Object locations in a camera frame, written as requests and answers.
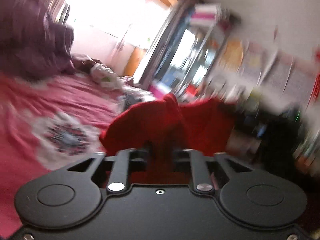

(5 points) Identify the red knit sweater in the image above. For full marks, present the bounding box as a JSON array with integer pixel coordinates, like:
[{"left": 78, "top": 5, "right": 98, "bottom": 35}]
[{"left": 99, "top": 94, "right": 235, "bottom": 184}]

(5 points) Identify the pink floral bed sheet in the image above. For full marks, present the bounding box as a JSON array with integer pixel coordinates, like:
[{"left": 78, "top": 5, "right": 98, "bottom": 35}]
[{"left": 1, "top": 74, "right": 131, "bottom": 239}]

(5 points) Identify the white printed plastic bag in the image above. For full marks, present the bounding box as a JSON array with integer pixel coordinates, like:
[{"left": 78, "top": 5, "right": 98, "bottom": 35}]
[{"left": 90, "top": 63, "right": 123, "bottom": 90}]

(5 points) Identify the purple quilted duvet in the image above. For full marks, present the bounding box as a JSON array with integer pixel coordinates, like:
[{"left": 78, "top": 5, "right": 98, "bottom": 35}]
[{"left": 1, "top": 0, "right": 75, "bottom": 80}]

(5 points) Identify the white pink shelf unit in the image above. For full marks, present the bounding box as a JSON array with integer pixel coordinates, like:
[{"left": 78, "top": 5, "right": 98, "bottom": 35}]
[{"left": 134, "top": 3, "right": 229, "bottom": 98}]

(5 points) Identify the orange wooden cabinet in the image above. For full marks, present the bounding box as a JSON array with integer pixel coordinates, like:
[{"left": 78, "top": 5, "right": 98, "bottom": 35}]
[{"left": 123, "top": 47, "right": 146, "bottom": 76}]

